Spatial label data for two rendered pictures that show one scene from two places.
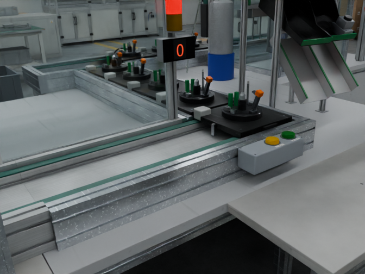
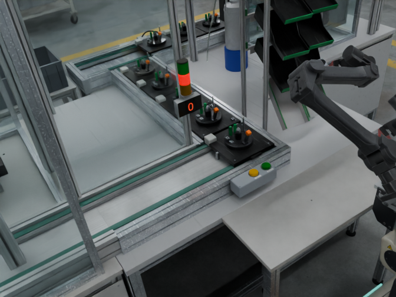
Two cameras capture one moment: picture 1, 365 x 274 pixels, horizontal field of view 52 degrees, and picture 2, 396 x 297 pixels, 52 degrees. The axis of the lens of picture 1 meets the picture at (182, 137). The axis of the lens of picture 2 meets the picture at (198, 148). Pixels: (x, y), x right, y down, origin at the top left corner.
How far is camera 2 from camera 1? 0.85 m
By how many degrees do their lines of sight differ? 16
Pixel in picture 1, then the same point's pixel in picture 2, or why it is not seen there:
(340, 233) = (283, 241)
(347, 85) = not seen: hidden behind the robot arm
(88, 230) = (139, 241)
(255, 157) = (239, 188)
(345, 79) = not seen: hidden behind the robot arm
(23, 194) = (98, 217)
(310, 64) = not seen: hidden behind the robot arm
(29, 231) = (107, 247)
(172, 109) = (188, 139)
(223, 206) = (218, 220)
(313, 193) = (277, 208)
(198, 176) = (203, 201)
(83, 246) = (137, 251)
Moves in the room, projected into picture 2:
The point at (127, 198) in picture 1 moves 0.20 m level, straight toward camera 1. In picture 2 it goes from (159, 222) to (164, 262)
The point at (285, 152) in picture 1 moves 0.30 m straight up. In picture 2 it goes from (262, 180) to (263, 123)
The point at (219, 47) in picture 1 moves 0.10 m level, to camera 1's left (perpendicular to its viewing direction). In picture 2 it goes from (233, 44) to (218, 45)
